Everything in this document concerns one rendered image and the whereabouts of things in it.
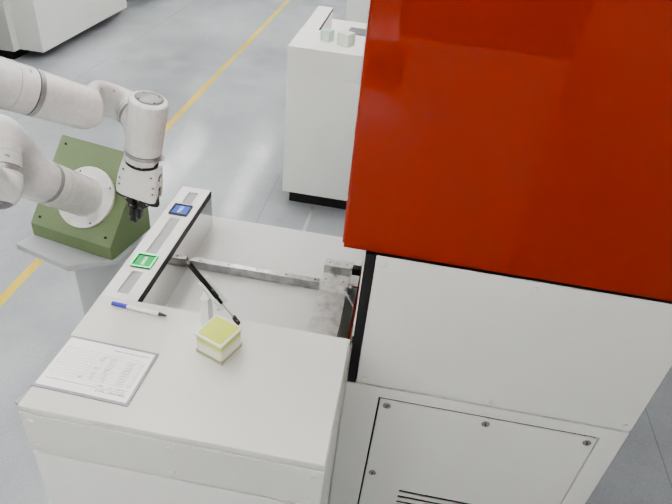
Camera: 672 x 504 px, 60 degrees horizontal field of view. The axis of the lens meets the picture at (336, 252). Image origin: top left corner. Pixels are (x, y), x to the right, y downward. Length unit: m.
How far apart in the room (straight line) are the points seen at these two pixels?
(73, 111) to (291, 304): 0.79
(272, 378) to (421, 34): 0.75
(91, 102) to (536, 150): 0.85
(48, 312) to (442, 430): 2.00
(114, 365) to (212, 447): 0.30
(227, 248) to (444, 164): 0.96
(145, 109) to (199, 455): 0.72
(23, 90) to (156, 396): 0.63
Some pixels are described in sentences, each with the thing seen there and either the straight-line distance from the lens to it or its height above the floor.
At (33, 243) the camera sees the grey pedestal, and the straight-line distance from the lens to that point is 2.02.
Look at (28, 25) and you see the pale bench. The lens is 5.95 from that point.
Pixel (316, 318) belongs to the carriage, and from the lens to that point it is 1.56.
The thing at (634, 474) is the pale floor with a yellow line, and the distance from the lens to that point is 2.70.
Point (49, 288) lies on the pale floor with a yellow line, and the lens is 3.16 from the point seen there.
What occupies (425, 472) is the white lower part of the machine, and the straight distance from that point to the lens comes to 1.76.
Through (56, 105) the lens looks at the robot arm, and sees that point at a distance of 1.25.
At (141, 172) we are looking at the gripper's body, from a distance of 1.44.
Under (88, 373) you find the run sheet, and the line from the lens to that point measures 1.36.
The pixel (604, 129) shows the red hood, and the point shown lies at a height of 1.56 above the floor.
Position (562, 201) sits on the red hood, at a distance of 1.17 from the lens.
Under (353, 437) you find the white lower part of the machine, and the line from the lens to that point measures 1.67.
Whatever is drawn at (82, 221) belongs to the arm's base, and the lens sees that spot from 1.91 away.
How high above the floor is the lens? 1.95
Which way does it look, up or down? 36 degrees down
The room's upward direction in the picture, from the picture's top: 6 degrees clockwise
